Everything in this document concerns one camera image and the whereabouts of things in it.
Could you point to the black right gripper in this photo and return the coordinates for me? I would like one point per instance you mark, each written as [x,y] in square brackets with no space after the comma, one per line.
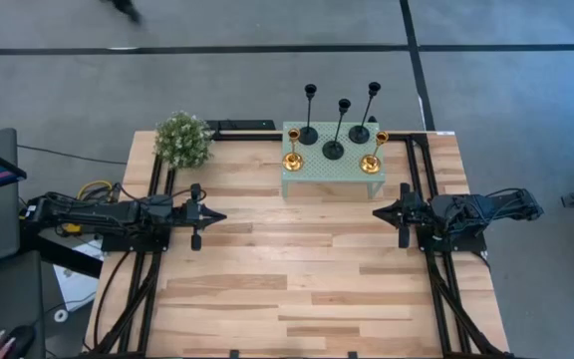
[419,214]

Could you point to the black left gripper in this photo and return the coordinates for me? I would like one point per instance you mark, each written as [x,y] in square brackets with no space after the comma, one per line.
[187,217]

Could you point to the gold metal candlestick holder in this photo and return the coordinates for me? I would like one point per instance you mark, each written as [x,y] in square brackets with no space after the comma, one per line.
[370,164]
[293,162]

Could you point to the black metal candlestick holder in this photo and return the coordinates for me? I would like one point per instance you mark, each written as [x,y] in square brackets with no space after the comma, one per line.
[308,135]
[359,134]
[333,150]

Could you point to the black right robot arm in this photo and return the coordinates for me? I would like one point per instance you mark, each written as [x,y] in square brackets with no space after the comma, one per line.
[506,204]

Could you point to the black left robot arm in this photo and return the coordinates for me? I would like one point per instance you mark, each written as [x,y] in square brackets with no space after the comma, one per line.
[92,214]

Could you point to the green perforated metal shelf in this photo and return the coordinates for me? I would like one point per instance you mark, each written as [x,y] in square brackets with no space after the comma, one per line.
[332,172]

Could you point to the green potted plant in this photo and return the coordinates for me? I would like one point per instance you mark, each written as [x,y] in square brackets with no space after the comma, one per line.
[183,139]

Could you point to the black rectangular power box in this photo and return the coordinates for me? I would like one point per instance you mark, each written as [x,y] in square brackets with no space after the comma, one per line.
[242,124]

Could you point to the black table edge clamp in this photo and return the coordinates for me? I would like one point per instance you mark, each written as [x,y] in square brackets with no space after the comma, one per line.
[352,354]
[234,354]

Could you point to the white paper sheet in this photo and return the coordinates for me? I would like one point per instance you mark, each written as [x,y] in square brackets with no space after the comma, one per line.
[75,284]

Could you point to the white tape roll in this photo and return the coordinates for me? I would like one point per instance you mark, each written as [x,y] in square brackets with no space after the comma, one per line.
[61,315]

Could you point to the black computer mouse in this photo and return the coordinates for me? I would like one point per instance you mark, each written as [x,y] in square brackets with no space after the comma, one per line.
[22,339]

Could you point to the person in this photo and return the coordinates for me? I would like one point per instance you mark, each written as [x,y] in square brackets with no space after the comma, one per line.
[125,7]

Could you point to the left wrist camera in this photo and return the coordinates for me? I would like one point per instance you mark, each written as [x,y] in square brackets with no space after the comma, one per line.
[160,205]

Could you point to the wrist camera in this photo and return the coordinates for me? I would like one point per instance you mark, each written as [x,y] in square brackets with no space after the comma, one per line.
[160,205]
[449,208]

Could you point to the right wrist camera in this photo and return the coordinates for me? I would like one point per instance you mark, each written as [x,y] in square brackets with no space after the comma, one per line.
[449,208]

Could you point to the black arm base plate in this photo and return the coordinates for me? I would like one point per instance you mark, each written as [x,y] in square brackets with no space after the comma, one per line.
[471,244]
[117,244]

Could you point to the black metal table frame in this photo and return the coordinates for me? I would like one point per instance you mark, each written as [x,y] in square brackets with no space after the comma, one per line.
[439,289]

